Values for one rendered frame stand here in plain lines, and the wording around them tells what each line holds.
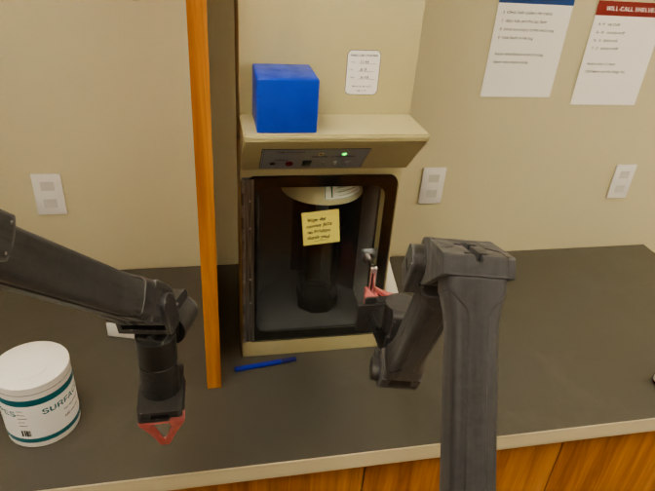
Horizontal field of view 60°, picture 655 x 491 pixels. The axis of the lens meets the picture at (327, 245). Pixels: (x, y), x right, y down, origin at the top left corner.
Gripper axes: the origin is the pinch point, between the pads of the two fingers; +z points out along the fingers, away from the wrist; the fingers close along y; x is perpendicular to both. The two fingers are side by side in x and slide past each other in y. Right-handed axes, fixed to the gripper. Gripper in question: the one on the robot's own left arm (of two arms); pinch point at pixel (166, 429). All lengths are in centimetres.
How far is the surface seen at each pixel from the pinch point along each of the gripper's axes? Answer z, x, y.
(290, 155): -36.3, -22.6, 25.7
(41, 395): 3.1, 21.9, 13.4
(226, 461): 15.7, -9.5, 5.2
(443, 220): 6, -78, 77
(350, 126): -41, -33, 26
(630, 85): -36, -127, 76
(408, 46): -54, -44, 33
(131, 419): 15.7, 8.6, 17.8
